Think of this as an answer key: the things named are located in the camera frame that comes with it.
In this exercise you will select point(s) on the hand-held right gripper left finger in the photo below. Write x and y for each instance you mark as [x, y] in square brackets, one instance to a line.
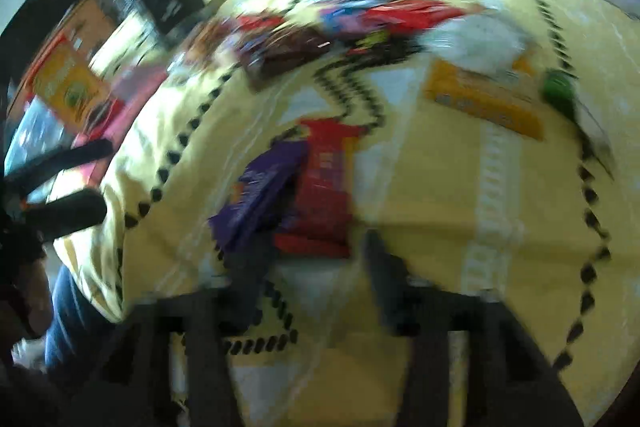
[245, 292]

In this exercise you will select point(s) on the orange snack packet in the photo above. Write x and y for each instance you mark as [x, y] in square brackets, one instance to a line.
[480, 99]

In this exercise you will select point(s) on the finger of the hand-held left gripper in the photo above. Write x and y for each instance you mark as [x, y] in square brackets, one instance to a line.
[70, 212]
[65, 162]

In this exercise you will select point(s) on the yellow patterned bedsheet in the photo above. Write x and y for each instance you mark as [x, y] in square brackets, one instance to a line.
[450, 207]

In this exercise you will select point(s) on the white translucent snack packet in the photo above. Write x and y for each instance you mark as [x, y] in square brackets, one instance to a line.
[475, 42]

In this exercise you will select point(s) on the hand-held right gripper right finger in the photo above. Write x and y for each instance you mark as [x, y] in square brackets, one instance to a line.
[390, 287]

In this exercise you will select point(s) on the pile of assorted snack packets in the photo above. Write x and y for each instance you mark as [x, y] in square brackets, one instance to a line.
[360, 14]

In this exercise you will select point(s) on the small green snack packet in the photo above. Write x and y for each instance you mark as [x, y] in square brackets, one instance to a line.
[557, 89]

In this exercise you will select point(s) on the person's leg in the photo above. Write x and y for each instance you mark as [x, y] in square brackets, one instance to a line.
[70, 322]

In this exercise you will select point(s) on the pink box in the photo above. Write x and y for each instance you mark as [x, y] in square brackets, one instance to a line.
[125, 107]

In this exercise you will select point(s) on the dark red snack packet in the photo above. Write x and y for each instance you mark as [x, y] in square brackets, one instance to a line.
[285, 52]

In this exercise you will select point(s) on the purple snack packet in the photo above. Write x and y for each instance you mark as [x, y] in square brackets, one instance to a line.
[260, 197]

